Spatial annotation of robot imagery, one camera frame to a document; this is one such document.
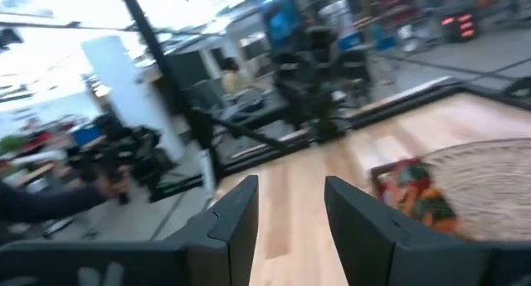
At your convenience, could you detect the white square pillar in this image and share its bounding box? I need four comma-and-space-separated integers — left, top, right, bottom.
80, 35, 187, 162

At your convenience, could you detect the person's hand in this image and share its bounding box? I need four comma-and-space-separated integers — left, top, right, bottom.
97, 166, 132, 200

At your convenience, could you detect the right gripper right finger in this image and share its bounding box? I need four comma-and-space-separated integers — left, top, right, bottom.
324, 176, 494, 286

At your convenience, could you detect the blue screen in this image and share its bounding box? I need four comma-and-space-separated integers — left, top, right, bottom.
248, 0, 304, 42

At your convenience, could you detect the orange tea packet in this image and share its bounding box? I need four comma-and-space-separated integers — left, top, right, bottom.
400, 186, 460, 235

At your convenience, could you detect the red lit display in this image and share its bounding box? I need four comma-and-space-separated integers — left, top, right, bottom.
440, 12, 478, 41

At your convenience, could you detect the blue and white bottle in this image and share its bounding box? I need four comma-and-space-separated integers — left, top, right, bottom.
335, 28, 366, 51

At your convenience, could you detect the person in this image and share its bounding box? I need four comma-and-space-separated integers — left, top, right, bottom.
0, 180, 109, 227

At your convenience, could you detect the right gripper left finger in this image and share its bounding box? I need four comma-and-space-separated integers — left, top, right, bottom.
163, 174, 260, 286

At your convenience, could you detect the round woven placemat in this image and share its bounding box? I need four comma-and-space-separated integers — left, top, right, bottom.
417, 138, 531, 242

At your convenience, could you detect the black upright rig post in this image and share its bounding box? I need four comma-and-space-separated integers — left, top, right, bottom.
117, 0, 223, 191

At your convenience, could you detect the wooden tea organizer box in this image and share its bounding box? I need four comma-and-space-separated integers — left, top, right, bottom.
370, 156, 464, 240

